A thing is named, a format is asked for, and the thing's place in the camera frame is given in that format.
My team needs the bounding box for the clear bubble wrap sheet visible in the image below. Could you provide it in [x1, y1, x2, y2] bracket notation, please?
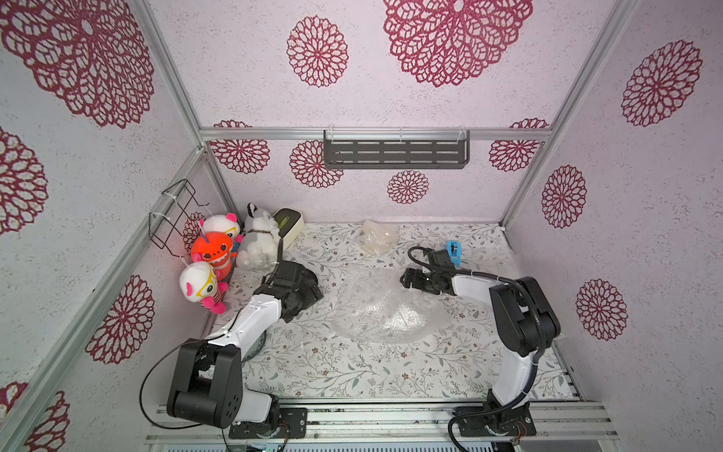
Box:
[358, 220, 399, 256]
[328, 267, 452, 345]

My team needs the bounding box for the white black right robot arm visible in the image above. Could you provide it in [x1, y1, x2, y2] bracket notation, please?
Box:
[400, 267, 561, 410]

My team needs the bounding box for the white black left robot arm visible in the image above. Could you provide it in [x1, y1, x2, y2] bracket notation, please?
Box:
[167, 261, 323, 431]

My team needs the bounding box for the blue tape dispenser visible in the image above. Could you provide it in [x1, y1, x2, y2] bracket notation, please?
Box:
[446, 240, 462, 267]

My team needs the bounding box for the grey white husky plush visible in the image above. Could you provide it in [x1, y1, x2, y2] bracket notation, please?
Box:
[235, 203, 281, 270]

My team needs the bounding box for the blue patterned green plate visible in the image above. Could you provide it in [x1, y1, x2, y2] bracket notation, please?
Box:
[242, 331, 267, 363]

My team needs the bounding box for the floral table mat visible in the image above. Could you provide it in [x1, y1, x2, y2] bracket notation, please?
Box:
[242, 223, 520, 399]

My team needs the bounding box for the orange red plush toy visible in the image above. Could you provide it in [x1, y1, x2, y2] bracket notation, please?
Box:
[190, 232, 237, 281]

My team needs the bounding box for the white pink plush toy top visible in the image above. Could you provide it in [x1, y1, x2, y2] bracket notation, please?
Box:
[200, 213, 241, 240]

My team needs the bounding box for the white plush with yellow glasses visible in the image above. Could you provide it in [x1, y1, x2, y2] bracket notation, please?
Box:
[179, 261, 229, 315]

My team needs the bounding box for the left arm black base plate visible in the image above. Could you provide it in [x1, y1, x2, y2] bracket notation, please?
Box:
[229, 407, 309, 440]

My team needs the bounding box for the grey wall shelf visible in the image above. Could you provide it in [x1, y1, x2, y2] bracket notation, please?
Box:
[322, 131, 470, 171]

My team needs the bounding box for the black wire basket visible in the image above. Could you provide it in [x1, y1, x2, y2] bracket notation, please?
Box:
[147, 179, 211, 258]

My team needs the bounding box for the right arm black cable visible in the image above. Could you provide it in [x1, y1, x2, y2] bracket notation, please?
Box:
[406, 245, 549, 452]

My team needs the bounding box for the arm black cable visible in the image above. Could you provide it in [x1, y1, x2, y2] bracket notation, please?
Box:
[138, 332, 227, 431]
[406, 245, 549, 452]

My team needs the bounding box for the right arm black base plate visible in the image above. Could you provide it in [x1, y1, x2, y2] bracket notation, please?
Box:
[453, 402, 538, 438]

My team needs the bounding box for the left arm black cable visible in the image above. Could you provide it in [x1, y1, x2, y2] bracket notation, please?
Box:
[138, 332, 227, 431]

